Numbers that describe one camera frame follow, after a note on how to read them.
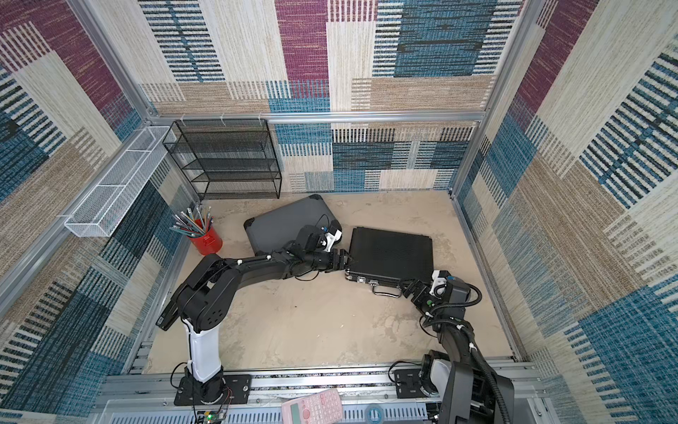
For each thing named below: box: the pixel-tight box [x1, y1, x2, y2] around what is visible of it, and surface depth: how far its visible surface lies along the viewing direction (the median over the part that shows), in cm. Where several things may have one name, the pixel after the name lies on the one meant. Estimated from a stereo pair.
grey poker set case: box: [243, 193, 337, 254], surface depth 103 cm
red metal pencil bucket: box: [187, 224, 224, 256], surface depth 99 cm
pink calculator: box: [280, 387, 344, 424], surface depth 71 cm
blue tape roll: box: [364, 404, 385, 424], surface depth 71 cm
